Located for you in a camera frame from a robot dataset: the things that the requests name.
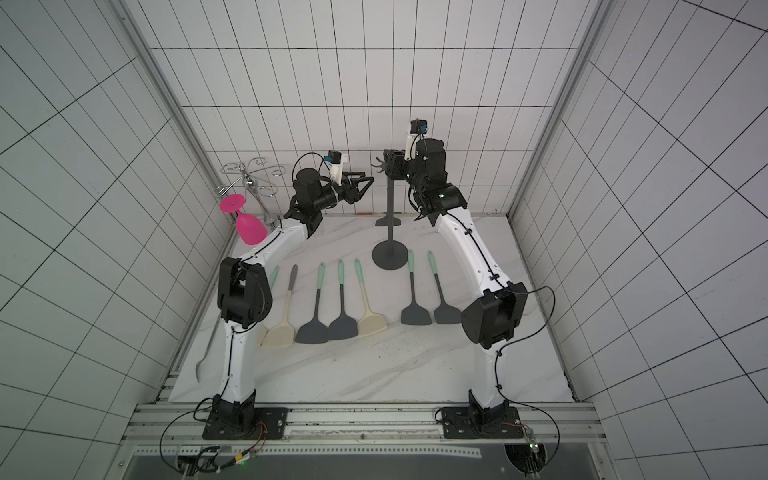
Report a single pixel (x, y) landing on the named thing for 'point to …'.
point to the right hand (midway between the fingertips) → (399, 144)
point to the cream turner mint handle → (371, 322)
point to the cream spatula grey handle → (282, 334)
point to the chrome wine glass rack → (257, 180)
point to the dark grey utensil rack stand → (390, 255)
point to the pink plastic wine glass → (252, 231)
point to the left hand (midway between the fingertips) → (371, 180)
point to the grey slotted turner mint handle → (444, 314)
